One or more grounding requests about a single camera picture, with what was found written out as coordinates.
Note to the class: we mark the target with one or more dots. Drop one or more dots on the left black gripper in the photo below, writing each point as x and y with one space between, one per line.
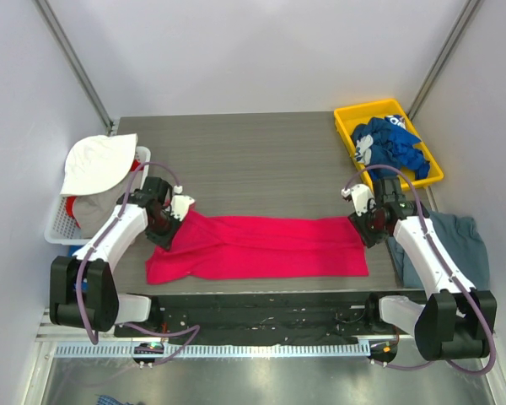
165 236

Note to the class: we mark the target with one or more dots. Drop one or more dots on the pink t shirt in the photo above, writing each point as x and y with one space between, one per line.
245 247

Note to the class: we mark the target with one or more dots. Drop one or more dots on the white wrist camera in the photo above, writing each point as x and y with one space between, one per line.
180 204
362 198

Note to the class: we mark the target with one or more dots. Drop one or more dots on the grey-blue t shirt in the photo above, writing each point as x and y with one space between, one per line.
460 238

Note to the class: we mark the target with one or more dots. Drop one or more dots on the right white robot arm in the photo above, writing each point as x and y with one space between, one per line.
457 320

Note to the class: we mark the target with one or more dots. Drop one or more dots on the white slotted cable duct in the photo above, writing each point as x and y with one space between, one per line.
150 350

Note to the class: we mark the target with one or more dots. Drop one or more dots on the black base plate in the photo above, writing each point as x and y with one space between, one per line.
267 319

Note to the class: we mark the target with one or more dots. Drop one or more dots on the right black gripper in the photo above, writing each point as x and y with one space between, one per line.
366 235

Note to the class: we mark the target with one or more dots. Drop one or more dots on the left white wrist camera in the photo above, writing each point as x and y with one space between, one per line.
180 204

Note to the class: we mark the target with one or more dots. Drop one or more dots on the white t shirt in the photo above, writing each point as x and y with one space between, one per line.
97 163

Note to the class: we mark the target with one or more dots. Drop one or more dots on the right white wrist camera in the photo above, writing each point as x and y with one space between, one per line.
362 198

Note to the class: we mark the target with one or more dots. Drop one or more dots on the grey t shirt in basket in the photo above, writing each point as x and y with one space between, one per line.
91 212

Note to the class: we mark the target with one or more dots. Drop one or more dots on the white plastic basket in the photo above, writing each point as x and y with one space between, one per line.
63 230

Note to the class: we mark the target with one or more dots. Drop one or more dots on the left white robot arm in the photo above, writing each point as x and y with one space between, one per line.
83 291

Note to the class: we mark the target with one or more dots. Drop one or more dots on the yellow plastic tray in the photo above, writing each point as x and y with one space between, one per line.
347 118

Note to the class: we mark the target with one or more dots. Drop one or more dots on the blue t shirt in tray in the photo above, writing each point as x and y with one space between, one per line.
386 141

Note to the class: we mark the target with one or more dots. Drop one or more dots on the blue cloth at left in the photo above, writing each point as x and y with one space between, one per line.
73 249

